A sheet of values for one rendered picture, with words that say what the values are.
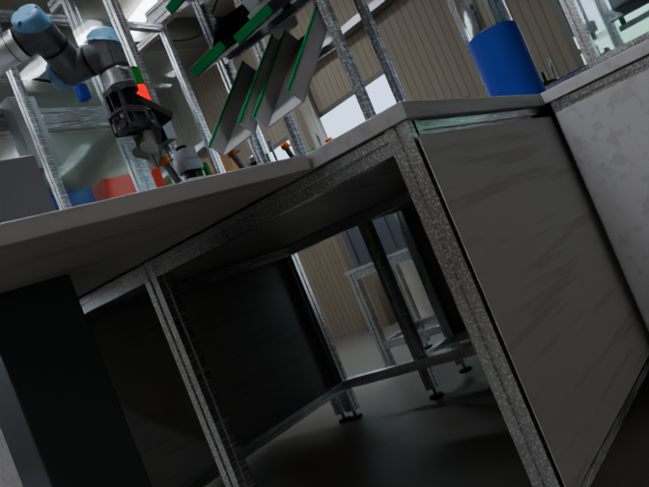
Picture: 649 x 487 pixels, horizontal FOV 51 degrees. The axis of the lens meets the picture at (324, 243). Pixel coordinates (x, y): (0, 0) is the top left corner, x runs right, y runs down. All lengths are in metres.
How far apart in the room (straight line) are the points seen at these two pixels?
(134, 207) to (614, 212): 1.18
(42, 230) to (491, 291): 0.68
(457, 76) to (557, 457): 4.50
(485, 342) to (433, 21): 4.59
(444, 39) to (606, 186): 3.87
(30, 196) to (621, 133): 1.29
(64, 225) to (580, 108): 1.25
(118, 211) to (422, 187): 0.48
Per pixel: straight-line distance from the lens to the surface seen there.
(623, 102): 1.75
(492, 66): 2.10
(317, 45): 1.51
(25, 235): 0.92
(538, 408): 1.17
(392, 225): 3.59
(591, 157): 1.77
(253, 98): 1.53
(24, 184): 1.32
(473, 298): 1.12
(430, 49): 5.60
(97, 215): 0.96
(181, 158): 1.78
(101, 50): 1.78
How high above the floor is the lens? 0.65
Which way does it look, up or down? 2 degrees up
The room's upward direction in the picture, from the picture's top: 22 degrees counter-clockwise
